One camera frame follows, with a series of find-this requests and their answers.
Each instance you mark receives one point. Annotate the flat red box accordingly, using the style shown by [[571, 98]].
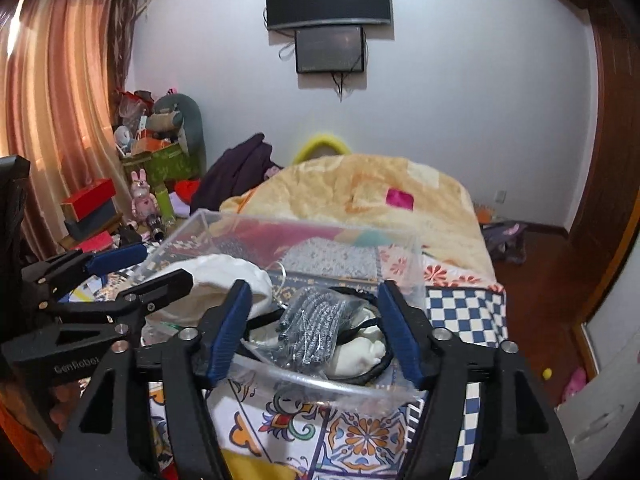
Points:
[[95, 242]]

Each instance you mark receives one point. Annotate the grey plush toy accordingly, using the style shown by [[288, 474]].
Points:
[[187, 120]]

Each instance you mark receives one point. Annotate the orange curtain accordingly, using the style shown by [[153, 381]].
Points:
[[55, 110]]

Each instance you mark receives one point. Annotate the green bottle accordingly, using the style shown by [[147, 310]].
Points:
[[162, 200]]

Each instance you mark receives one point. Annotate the bagged black and white cloth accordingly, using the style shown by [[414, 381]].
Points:
[[310, 325]]

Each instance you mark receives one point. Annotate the green cardboard box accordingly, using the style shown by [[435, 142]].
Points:
[[170, 162]]

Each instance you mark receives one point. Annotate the purple clothing pile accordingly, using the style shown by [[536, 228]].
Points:
[[235, 170]]

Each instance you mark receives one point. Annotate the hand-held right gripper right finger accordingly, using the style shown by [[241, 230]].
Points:
[[400, 335]]

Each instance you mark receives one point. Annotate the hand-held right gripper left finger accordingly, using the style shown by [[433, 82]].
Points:
[[231, 332]]

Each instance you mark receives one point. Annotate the white knitted hat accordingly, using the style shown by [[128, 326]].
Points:
[[220, 272]]

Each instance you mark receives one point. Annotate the small black wall monitor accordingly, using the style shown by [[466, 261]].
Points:
[[329, 50]]

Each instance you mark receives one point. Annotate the dark grey box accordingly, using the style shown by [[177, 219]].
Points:
[[95, 225]]

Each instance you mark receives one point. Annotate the purple bag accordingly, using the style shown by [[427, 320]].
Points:
[[505, 242]]

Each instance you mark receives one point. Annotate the white cabinet door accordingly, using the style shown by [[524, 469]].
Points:
[[605, 400]]

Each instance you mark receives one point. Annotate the black furniture piece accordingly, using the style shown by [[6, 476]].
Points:
[[12, 210]]

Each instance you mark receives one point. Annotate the yellow fleece blanket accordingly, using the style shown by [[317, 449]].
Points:
[[350, 185]]

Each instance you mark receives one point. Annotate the wooden door frame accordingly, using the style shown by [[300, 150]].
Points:
[[607, 160]]

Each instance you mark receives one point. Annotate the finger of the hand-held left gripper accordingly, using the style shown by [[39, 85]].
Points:
[[150, 291], [117, 258]]

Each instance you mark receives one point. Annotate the clear plastic storage box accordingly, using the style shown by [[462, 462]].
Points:
[[300, 230]]

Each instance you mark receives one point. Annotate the pink bunny toy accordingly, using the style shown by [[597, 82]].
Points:
[[142, 200]]

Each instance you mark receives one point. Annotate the red cloth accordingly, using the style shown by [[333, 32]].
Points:
[[186, 189]]

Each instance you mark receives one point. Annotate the brown patterned curtain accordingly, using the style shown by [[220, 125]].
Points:
[[122, 30]]

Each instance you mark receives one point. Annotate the patterned patchwork bedsheet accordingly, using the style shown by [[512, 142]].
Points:
[[350, 435]]

